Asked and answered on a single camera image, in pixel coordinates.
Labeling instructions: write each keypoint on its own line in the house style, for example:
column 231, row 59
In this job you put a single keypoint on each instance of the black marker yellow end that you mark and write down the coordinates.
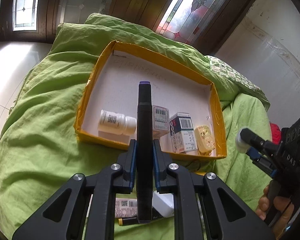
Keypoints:
column 127, row 221

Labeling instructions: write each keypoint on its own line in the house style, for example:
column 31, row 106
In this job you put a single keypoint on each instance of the small white bottle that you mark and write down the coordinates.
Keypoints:
column 115, row 121

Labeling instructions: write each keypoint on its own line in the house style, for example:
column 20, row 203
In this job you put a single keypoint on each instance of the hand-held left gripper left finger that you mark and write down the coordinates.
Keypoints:
column 133, row 165

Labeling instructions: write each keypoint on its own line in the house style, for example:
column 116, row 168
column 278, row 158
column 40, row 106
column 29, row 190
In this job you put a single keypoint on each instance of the large white bottle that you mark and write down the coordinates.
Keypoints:
column 240, row 145

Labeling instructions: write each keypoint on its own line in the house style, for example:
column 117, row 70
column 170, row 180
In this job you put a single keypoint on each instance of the pink white medicine box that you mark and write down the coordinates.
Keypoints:
column 161, row 120

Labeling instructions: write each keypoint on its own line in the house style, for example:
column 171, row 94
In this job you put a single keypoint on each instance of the yellow cardboard box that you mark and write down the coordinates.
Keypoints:
column 150, row 90

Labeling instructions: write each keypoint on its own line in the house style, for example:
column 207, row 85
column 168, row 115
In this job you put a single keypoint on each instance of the floral quilt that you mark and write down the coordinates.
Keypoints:
column 230, row 72

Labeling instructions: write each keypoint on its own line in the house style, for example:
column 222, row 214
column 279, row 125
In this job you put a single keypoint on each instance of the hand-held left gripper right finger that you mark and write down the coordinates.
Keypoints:
column 156, row 165

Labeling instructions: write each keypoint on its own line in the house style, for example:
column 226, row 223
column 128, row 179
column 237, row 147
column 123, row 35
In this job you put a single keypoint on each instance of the rose hand cream tube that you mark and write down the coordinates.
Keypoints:
column 125, row 207

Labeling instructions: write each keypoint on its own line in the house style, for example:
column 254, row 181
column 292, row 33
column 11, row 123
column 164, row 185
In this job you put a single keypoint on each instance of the white USB charger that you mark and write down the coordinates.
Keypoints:
column 165, row 203

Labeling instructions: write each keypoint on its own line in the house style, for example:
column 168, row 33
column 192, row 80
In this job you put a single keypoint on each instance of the green blanket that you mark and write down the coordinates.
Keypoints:
column 40, row 130

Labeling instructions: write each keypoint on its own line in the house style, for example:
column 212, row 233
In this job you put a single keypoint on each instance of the black pen purple end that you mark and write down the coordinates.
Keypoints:
column 145, row 130

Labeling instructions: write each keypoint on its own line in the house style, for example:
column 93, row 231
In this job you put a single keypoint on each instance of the red cloth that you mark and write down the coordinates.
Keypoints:
column 275, row 133

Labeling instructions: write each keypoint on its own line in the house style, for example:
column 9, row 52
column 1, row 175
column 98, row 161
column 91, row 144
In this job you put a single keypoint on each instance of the blue and white carton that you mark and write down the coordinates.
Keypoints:
column 183, row 135

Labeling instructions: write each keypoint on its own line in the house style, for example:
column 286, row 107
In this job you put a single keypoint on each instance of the brown wooden panel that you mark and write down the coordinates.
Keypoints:
column 135, row 0

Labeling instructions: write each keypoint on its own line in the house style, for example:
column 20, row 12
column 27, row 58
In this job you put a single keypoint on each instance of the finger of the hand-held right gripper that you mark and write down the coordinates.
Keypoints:
column 255, row 137
column 265, row 166

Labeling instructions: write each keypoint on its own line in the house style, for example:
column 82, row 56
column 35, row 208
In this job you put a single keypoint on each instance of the person's right hand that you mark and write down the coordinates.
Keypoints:
column 261, row 205

